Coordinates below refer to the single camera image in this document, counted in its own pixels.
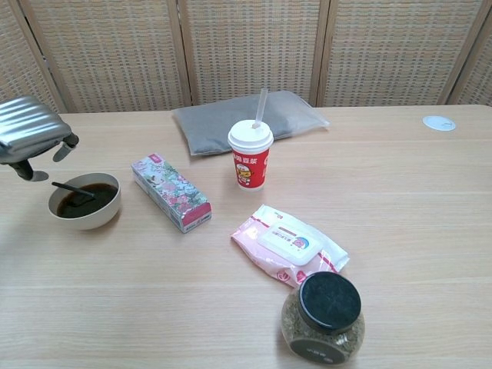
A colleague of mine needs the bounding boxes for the grey filled plastic bag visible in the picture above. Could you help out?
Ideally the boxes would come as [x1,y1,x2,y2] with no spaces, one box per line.
[171,90,331,158]

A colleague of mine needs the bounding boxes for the pink wet wipes pack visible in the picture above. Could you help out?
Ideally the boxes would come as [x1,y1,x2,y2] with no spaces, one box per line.
[230,204,350,288]

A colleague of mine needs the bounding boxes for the black plastic spoon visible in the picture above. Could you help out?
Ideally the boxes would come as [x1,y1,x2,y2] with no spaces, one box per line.
[51,181,96,208]

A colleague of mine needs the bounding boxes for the woven folding screen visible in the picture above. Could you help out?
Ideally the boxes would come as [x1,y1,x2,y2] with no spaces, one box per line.
[0,0,492,121]

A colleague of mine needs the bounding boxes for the glass jar with black lid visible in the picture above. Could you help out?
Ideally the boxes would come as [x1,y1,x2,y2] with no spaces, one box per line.
[280,271,366,365]

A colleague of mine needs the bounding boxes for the red paper cup white lid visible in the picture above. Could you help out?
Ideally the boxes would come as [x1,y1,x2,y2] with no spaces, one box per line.
[227,119,274,193]

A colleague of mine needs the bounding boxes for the floral print carton box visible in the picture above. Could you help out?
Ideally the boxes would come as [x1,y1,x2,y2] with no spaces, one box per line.
[131,152,213,234]

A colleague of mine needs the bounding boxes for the translucent plastic straw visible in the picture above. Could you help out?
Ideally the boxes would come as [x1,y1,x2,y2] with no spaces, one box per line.
[251,88,269,129]

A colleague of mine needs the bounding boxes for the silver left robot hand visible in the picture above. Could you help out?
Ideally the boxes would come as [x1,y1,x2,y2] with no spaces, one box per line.
[0,95,80,182]

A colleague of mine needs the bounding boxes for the white round cable grommet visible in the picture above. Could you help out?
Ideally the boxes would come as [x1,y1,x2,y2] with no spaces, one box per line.
[422,115,457,131]

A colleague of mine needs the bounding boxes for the beige bowl with dark liquid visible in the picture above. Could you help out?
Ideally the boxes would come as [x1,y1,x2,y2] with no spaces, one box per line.
[48,172,122,231]

